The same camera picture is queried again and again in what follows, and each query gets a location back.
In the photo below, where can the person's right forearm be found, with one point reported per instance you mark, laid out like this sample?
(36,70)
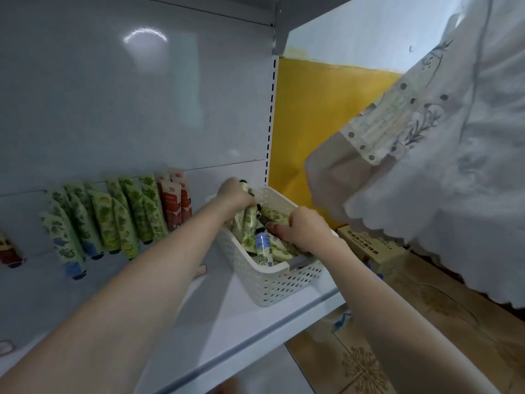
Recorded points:
(402,332)

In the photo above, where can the white perforated plastic basket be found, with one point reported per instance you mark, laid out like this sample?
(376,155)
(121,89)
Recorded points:
(279,283)

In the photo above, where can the person's right hand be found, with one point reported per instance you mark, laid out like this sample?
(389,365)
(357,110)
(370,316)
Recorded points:
(308,229)

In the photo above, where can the small brown cardboard box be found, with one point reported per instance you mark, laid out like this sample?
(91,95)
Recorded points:
(377,248)

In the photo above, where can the row of hand cream tubes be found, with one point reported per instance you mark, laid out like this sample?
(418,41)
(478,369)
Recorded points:
(107,217)

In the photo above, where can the pile of green hand cream tubes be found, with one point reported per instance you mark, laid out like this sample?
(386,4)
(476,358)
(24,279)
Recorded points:
(246,229)

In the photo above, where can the person's left forearm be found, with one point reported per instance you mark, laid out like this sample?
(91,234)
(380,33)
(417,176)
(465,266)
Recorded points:
(115,316)

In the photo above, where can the person's left hand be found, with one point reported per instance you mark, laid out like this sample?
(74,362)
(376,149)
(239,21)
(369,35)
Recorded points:
(234,197)

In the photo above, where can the white metal shelf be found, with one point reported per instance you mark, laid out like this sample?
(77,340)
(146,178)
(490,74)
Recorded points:
(123,86)

